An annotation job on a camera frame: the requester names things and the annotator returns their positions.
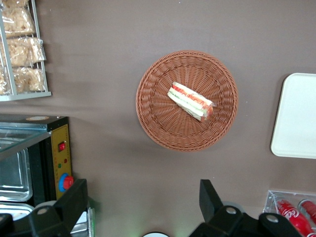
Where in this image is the black oven with yellow panel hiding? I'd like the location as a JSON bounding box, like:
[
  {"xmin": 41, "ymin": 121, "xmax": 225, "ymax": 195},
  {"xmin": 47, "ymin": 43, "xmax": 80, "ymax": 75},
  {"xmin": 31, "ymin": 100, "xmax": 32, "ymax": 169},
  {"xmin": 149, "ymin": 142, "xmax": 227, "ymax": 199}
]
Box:
[{"xmin": 0, "ymin": 113, "xmax": 96, "ymax": 237}]

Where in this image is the clear acrylic bottle rack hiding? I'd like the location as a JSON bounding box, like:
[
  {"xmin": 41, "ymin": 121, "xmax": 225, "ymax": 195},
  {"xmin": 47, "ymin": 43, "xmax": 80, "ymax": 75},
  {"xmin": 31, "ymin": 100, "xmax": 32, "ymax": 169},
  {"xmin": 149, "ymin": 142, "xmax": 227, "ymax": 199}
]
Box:
[{"xmin": 262, "ymin": 189, "xmax": 316, "ymax": 237}]

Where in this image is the round brown wicker basket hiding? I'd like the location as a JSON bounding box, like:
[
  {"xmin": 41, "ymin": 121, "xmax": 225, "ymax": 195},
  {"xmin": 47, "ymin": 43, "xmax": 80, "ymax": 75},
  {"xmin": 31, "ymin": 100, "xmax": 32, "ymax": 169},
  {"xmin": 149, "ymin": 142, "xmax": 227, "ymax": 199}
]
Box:
[{"xmin": 135, "ymin": 50, "xmax": 239, "ymax": 152}]

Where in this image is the triangle sandwich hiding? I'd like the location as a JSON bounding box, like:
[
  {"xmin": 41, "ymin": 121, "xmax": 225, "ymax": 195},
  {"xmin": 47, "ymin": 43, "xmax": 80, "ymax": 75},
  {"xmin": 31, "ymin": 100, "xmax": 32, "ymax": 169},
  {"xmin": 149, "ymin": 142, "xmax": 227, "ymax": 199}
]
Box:
[{"xmin": 167, "ymin": 81, "xmax": 214, "ymax": 124}]

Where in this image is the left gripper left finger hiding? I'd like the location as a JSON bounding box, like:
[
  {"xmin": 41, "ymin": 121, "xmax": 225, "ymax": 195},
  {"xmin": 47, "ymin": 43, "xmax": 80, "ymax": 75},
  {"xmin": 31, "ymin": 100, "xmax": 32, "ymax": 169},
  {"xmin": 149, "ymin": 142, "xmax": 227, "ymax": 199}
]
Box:
[{"xmin": 28, "ymin": 178, "xmax": 89, "ymax": 237}]

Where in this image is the red cola bottle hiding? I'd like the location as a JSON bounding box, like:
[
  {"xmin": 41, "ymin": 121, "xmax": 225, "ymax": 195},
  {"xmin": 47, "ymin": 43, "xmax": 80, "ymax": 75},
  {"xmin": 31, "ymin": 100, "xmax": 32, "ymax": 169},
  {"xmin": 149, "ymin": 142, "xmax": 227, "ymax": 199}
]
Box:
[
  {"xmin": 276, "ymin": 199, "xmax": 316, "ymax": 237},
  {"xmin": 299, "ymin": 199, "xmax": 316, "ymax": 224}
]

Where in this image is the cream rectangular tray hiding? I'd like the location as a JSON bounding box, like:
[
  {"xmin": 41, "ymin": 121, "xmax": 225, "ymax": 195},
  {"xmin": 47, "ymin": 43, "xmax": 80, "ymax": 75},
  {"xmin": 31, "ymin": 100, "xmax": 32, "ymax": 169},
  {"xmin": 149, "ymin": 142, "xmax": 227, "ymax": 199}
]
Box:
[{"xmin": 270, "ymin": 73, "xmax": 316, "ymax": 159}]

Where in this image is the steel oven tray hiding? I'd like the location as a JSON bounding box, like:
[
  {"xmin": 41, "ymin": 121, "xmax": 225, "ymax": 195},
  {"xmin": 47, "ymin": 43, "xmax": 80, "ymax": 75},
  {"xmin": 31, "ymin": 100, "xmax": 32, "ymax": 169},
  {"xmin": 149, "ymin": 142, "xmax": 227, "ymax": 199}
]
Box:
[{"xmin": 0, "ymin": 148, "xmax": 34, "ymax": 203}]

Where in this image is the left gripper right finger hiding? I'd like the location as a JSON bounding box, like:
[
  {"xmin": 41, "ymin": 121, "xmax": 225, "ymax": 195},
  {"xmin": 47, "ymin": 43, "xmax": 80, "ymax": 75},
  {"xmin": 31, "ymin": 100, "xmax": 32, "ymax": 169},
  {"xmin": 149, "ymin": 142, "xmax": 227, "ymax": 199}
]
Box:
[{"xmin": 190, "ymin": 179, "xmax": 257, "ymax": 237}]

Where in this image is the tray of snacks right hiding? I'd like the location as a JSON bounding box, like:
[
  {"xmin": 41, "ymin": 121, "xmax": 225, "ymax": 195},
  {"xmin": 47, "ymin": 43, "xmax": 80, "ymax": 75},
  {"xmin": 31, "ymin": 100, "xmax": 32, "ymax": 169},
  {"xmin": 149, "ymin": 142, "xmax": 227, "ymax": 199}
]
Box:
[{"xmin": 0, "ymin": 0, "xmax": 52, "ymax": 102}]

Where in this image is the bagged rice cracker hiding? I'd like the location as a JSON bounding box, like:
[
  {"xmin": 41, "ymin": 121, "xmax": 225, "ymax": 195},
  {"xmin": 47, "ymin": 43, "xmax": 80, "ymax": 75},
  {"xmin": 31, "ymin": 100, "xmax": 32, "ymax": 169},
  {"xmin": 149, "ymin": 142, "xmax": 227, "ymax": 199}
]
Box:
[
  {"xmin": 0, "ymin": 0, "xmax": 30, "ymax": 8},
  {"xmin": 1, "ymin": 6, "xmax": 36, "ymax": 38},
  {"xmin": 12, "ymin": 66, "xmax": 46, "ymax": 93},
  {"xmin": 6, "ymin": 36, "xmax": 46, "ymax": 67}
]

